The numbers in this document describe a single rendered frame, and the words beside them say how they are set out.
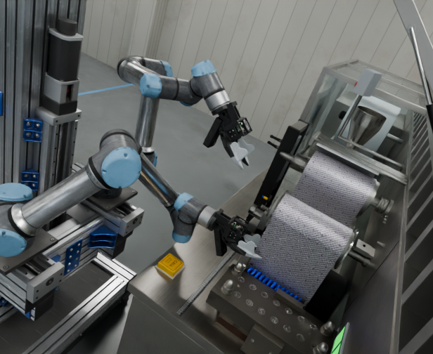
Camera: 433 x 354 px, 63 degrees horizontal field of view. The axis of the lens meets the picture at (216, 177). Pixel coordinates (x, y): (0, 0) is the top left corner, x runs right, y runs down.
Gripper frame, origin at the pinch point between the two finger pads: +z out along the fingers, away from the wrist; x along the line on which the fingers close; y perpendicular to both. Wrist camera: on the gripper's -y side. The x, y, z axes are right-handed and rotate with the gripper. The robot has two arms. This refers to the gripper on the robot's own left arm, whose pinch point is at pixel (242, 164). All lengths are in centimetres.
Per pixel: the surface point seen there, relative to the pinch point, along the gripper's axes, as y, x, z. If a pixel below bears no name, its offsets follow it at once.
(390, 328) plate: 39, -46, 32
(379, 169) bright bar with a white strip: 33.7, 25.9, 23.0
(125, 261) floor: -145, 50, 36
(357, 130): 24, 68, 13
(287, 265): 1.3, -4.4, 36.7
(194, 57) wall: -197, 358, -133
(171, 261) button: -36.8, -13.9, 21.4
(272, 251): -1.7, -4.4, 30.7
